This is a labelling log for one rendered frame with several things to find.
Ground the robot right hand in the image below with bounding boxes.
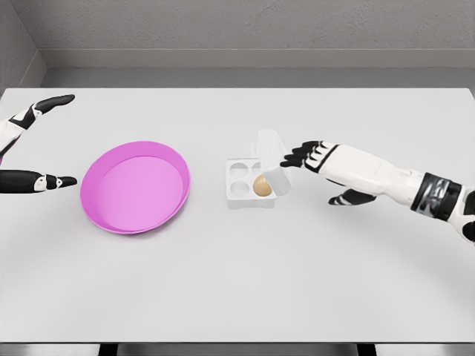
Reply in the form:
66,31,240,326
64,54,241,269
279,139,390,206

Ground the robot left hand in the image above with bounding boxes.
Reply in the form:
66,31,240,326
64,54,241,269
0,93,79,195

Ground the brown egg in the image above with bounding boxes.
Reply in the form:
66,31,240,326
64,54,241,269
253,174,273,198

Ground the white egg box base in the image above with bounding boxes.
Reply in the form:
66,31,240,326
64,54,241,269
225,156,280,211

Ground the pink round plate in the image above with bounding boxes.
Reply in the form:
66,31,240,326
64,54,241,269
79,139,193,236

